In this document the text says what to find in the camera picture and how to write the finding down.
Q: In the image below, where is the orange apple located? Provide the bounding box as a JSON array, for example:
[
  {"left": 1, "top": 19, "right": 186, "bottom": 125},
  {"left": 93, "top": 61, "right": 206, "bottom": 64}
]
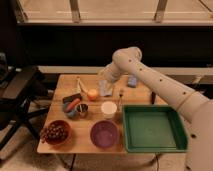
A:
[{"left": 87, "top": 89, "right": 99, "bottom": 101}]

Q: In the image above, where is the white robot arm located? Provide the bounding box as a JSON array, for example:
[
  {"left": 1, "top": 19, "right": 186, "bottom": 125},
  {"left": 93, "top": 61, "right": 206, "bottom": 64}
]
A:
[{"left": 100, "top": 47, "right": 213, "bottom": 171}]

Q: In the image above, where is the blue small bowl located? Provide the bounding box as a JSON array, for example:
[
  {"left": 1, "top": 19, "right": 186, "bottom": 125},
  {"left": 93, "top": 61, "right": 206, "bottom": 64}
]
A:
[{"left": 62, "top": 103, "right": 78, "bottom": 119}]

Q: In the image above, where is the purple bowl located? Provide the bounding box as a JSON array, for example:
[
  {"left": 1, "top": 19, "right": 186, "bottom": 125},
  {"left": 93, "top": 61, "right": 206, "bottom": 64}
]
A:
[{"left": 90, "top": 120, "right": 119, "bottom": 149}]

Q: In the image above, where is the red bowl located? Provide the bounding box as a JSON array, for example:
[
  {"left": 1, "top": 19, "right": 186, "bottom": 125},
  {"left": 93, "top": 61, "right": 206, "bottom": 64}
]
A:
[{"left": 44, "top": 120, "right": 71, "bottom": 146}]

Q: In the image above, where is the white cup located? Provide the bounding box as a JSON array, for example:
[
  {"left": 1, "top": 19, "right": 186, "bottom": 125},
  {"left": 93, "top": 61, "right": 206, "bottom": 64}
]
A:
[{"left": 101, "top": 101, "right": 117, "bottom": 119}]

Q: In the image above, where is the small brush tool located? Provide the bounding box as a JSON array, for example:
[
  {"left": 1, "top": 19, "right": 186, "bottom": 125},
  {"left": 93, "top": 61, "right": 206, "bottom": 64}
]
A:
[{"left": 117, "top": 89, "right": 124, "bottom": 112}]

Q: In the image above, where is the blue sponge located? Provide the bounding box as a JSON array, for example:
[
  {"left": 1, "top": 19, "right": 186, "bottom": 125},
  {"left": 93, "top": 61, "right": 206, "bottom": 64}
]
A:
[{"left": 127, "top": 75, "right": 138, "bottom": 88}]

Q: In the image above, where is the banana peel toy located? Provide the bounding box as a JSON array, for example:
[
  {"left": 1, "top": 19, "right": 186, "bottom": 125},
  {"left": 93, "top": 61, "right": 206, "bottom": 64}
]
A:
[{"left": 76, "top": 77, "right": 88, "bottom": 93}]

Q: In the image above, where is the metal cup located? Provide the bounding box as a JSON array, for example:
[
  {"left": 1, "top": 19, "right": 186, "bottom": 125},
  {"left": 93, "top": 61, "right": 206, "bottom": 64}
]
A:
[{"left": 76, "top": 103, "right": 88, "bottom": 118}]

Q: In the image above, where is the red carrot toy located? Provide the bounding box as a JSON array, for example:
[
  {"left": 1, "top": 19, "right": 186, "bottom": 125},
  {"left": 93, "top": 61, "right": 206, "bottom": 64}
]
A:
[{"left": 65, "top": 98, "right": 81, "bottom": 112}]

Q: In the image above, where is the black rectangular block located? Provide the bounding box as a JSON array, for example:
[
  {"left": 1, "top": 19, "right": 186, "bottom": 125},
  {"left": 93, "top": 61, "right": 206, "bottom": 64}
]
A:
[{"left": 62, "top": 93, "right": 82, "bottom": 103}]

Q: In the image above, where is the black marker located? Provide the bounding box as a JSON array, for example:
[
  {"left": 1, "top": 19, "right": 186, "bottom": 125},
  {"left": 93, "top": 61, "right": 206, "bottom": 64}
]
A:
[{"left": 150, "top": 92, "right": 156, "bottom": 104}]

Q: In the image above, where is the green plastic tray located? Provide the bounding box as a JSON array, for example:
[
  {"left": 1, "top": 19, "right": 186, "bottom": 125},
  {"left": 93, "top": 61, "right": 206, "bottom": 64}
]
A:
[{"left": 122, "top": 105, "right": 188, "bottom": 153}]

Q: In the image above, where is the dark grapes bunch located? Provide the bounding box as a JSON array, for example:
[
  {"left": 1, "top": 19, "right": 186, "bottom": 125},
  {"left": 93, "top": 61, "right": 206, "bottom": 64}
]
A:
[{"left": 40, "top": 125, "right": 68, "bottom": 142}]

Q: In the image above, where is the black office chair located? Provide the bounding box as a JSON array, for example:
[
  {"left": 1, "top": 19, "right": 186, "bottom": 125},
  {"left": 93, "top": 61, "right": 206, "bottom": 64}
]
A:
[{"left": 0, "top": 52, "right": 49, "bottom": 151}]

